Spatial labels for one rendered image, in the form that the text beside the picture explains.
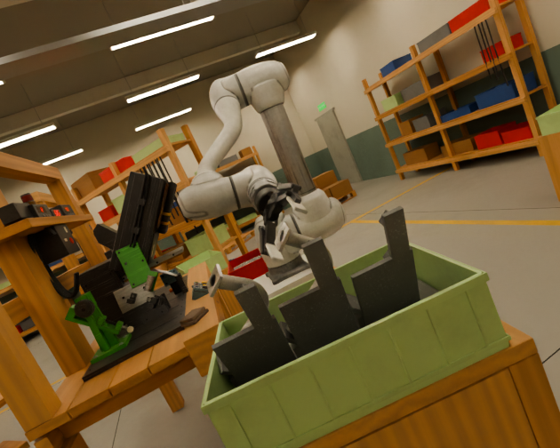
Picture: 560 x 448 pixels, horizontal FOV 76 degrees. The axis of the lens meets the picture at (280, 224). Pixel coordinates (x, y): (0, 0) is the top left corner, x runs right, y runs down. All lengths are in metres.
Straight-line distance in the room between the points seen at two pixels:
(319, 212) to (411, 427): 0.86
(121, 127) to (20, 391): 10.07
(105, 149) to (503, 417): 10.81
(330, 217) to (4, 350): 1.20
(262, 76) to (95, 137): 9.94
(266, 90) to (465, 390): 1.15
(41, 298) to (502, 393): 1.64
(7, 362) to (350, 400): 1.09
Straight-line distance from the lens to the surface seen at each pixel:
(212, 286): 0.74
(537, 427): 1.02
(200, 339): 1.35
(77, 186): 6.21
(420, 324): 0.78
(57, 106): 9.38
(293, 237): 0.75
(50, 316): 1.82
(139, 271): 1.94
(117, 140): 11.17
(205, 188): 1.03
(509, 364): 0.91
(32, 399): 1.51
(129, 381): 1.42
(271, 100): 1.46
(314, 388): 0.77
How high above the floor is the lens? 1.31
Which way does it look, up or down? 8 degrees down
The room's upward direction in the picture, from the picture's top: 25 degrees counter-clockwise
